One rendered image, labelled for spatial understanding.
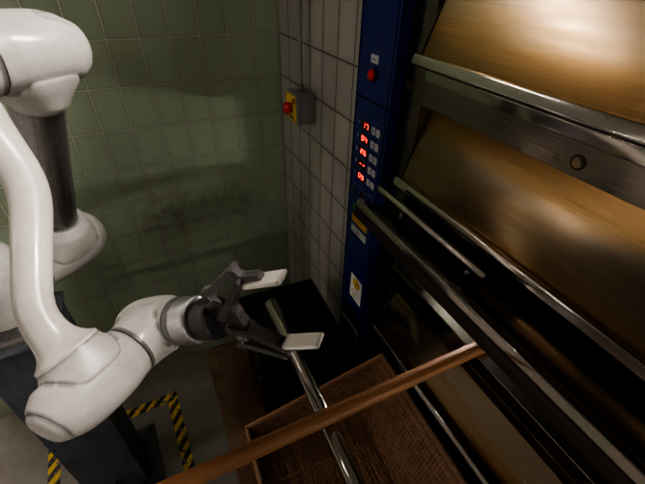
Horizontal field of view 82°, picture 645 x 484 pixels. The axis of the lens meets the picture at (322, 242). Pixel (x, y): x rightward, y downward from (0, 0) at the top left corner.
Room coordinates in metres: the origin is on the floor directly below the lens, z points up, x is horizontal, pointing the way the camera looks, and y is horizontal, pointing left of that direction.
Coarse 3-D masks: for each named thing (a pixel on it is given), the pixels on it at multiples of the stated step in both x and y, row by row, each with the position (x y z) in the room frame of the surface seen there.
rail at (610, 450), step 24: (408, 240) 0.59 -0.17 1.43; (432, 264) 0.52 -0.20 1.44; (456, 288) 0.46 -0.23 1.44; (480, 312) 0.40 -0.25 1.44; (504, 336) 0.36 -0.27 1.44; (528, 360) 0.32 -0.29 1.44; (552, 384) 0.28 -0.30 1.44; (576, 408) 0.25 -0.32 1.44; (600, 432) 0.22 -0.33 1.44; (624, 456) 0.19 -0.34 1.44
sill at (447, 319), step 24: (408, 288) 0.74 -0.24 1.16; (432, 312) 0.65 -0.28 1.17; (456, 336) 0.57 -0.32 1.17; (480, 360) 0.50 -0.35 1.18; (504, 384) 0.44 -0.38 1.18; (528, 408) 0.39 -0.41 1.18; (552, 432) 0.35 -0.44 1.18; (552, 456) 0.32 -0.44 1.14; (576, 456) 0.30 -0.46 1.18; (576, 480) 0.28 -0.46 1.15; (600, 480) 0.27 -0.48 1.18
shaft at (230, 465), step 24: (432, 360) 0.48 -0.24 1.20; (456, 360) 0.48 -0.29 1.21; (384, 384) 0.42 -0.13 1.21; (408, 384) 0.42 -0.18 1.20; (336, 408) 0.37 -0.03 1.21; (360, 408) 0.37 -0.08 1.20; (288, 432) 0.32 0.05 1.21; (312, 432) 0.33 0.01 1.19; (216, 456) 0.28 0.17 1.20; (240, 456) 0.28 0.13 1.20; (168, 480) 0.24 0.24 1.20; (192, 480) 0.24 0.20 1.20
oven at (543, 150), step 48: (432, 0) 0.83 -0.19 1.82; (432, 96) 0.79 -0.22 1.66; (480, 96) 0.67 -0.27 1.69; (528, 144) 0.57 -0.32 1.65; (576, 144) 0.50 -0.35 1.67; (624, 144) 0.45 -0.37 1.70; (624, 192) 0.43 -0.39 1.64; (384, 288) 0.83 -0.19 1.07; (480, 384) 0.48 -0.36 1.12; (528, 432) 0.37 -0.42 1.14
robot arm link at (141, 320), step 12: (144, 300) 0.50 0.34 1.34; (156, 300) 0.48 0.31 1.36; (168, 300) 0.48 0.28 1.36; (120, 312) 0.49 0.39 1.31; (132, 312) 0.46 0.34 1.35; (144, 312) 0.45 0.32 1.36; (156, 312) 0.45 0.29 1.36; (120, 324) 0.43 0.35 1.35; (132, 324) 0.43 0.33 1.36; (144, 324) 0.43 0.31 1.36; (156, 324) 0.44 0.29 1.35; (132, 336) 0.40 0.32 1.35; (144, 336) 0.41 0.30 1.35; (156, 336) 0.42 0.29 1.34; (144, 348) 0.39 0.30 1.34; (156, 348) 0.41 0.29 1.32; (168, 348) 0.42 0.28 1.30; (156, 360) 0.40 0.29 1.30
